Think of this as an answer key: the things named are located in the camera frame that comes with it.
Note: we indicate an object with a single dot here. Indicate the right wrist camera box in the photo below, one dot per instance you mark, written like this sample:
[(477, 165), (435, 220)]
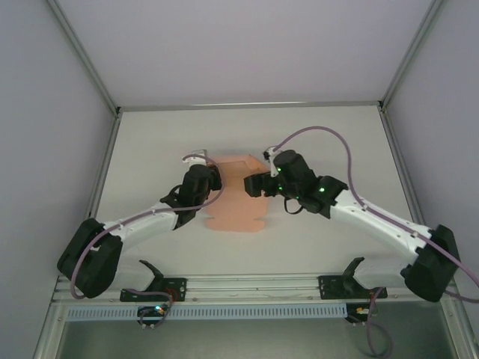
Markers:
[(270, 157)]

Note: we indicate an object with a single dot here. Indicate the pink cardboard box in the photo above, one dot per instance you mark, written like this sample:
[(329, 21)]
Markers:
[(235, 213)]

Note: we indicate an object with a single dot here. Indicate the aluminium frame crossbar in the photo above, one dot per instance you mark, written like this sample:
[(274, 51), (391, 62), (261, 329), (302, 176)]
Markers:
[(247, 105)]

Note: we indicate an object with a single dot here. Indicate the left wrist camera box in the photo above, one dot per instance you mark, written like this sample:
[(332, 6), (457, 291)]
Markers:
[(194, 157)]

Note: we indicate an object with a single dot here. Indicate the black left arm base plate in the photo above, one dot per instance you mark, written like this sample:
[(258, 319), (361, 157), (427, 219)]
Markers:
[(176, 289)]

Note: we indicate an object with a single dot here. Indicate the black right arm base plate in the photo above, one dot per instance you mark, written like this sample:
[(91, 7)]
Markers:
[(331, 288)]

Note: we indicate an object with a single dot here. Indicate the circuit board with lit LEDs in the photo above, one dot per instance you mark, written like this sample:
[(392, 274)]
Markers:
[(153, 310)]

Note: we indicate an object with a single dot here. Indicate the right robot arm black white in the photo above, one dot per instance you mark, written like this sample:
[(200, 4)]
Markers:
[(374, 224)]

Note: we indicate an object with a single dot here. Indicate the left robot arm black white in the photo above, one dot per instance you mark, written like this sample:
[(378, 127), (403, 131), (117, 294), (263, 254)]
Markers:
[(138, 224)]

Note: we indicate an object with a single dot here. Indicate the aluminium table side rail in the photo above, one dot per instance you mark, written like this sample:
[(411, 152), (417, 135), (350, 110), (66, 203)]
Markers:
[(404, 175), (102, 175)]

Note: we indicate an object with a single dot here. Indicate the aluminium frame post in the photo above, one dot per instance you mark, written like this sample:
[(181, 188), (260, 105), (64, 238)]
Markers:
[(411, 48), (86, 63)]

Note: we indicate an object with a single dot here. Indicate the grey metal panel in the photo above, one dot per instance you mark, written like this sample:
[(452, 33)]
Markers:
[(243, 340)]

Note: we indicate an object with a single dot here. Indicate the long aluminium mounting rail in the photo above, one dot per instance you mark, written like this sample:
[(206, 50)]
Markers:
[(254, 286)]

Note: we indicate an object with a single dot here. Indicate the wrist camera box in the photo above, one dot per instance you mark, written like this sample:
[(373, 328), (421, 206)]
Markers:
[(194, 157), (270, 157)]

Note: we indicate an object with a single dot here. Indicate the aluminium frame leg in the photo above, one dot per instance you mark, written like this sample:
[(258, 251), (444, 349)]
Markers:
[(458, 333), (48, 333)]

